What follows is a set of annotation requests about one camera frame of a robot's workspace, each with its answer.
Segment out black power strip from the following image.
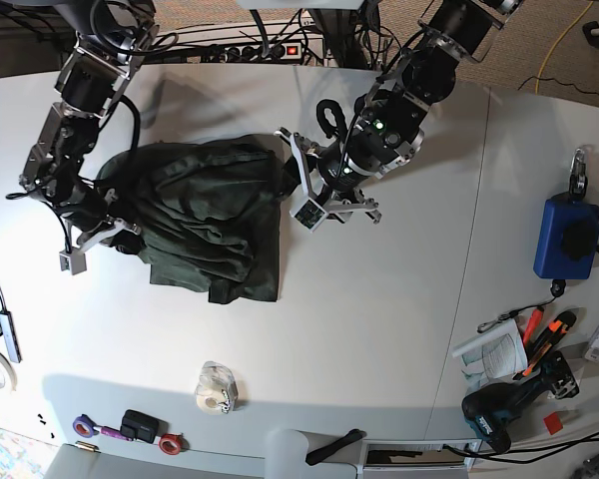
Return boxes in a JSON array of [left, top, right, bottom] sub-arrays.
[[200, 43, 304, 64]]

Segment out red tape roll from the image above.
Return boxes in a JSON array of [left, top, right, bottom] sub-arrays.
[[158, 434, 183, 456]]

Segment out dark teal cordless drill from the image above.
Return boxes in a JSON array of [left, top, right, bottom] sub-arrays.
[[461, 350, 579, 454]]

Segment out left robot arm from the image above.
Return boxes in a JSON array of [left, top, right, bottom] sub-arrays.
[[276, 1, 520, 232]]

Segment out black action camera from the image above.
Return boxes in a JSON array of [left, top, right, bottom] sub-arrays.
[[119, 409, 160, 444]]

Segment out black strap handle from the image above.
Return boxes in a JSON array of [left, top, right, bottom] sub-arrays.
[[305, 429, 366, 466]]

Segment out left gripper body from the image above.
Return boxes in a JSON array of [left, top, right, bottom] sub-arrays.
[[275, 128, 381, 232]]

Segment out yellow cable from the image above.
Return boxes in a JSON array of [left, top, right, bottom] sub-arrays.
[[534, 0, 598, 94]]

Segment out rolled paper sheet with drawing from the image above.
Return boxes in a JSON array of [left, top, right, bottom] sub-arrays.
[[452, 319, 528, 389]]

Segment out purple tape roll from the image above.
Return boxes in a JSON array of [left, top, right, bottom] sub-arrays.
[[72, 414, 98, 438]]

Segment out grey usb hub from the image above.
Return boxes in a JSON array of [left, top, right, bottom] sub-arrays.
[[0, 310, 22, 363]]

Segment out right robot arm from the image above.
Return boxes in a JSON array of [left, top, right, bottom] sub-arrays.
[[7, 1, 169, 274]]

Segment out clear tape rolls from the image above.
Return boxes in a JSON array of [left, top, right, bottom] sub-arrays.
[[195, 361, 239, 415]]

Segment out blue box with black knob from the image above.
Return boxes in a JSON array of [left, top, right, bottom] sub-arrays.
[[532, 148, 599, 300]]

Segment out dark green t-shirt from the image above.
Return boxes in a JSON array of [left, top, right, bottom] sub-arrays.
[[97, 135, 284, 304]]

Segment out red square sticker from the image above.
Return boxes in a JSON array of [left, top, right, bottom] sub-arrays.
[[543, 412, 563, 435]]

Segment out orange black utility knife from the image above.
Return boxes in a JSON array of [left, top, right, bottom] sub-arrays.
[[512, 310, 577, 381]]

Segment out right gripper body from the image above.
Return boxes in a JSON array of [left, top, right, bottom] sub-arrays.
[[57, 188, 142, 275]]

